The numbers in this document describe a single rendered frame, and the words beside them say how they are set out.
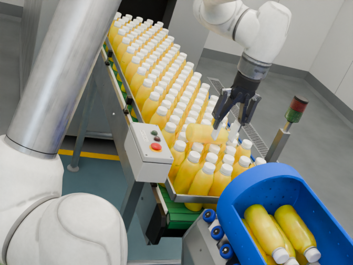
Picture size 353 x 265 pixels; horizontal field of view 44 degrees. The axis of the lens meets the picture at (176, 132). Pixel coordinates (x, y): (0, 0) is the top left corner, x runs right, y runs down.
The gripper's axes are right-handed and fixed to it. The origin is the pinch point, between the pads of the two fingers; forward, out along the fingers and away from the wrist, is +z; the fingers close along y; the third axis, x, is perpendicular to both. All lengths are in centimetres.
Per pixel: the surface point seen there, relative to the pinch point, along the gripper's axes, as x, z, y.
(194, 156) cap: 4.0, 13.6, -4.3
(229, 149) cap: 11.1, 13.6, 12.4
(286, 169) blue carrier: -20.7, -2.0, 10.5
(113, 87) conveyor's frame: 85, 32, -13
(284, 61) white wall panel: 390, 100, 313
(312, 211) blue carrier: -26.4, 8.4, 22.6
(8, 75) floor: 260, 122, -53
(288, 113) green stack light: 25.8, 2.8, 42.6
